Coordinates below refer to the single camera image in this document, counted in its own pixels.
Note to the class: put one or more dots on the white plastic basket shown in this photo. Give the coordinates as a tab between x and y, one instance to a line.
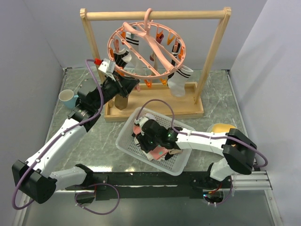
125	142

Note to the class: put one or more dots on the brown sock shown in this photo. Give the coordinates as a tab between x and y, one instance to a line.
121	102

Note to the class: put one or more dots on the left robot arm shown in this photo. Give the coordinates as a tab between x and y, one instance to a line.
80	120

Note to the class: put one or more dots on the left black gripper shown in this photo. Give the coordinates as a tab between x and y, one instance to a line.
128	84

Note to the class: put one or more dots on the wooden hanger rack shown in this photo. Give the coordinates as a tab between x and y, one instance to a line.
189	106

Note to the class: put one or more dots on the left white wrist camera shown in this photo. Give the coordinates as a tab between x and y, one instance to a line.
107	67

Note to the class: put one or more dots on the pile of socks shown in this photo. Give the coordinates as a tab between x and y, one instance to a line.
152	152

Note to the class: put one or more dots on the yellow bowl on plate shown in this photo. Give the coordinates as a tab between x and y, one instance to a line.
220	128

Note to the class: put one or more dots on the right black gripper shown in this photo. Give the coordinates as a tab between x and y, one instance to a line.
142	139

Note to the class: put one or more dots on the light blue mug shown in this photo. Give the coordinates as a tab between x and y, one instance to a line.
68	98

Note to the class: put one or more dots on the aluminium frame rail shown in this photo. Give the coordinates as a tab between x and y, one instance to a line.
251	182

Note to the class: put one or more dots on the pink round clip hanger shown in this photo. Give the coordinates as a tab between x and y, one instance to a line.
165	42

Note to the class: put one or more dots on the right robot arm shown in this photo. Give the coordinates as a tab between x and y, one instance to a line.
237	151

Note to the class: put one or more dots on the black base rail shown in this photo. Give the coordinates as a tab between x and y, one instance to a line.
189	184

